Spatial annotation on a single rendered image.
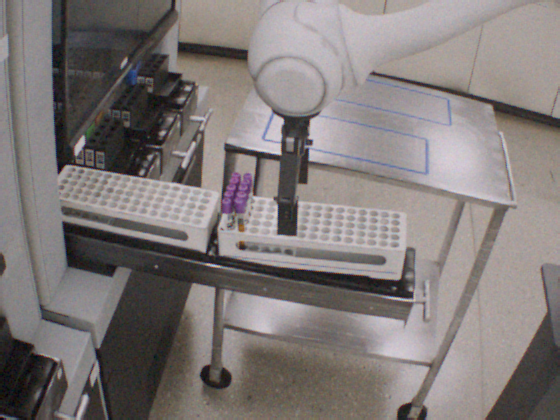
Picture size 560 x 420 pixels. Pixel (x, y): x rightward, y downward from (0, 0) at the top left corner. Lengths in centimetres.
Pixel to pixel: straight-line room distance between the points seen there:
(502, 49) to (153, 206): 259
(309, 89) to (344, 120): 80
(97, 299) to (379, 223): 49
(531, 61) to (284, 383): 221
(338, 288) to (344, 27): 50
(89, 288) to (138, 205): 17
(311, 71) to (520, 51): 283
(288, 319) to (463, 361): 67
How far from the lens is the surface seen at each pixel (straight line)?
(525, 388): 155
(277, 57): 72
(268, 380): 199
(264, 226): 112
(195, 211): 113
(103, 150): 126
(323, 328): 177
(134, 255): 116
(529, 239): 279
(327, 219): 112
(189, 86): 159
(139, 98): 143
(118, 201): 115
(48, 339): 111
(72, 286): 119
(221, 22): 350
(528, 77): 357
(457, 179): 142
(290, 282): 112
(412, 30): 78
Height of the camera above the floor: 157
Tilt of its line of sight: 38 degrees down
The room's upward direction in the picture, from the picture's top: 8 degrees clockwise
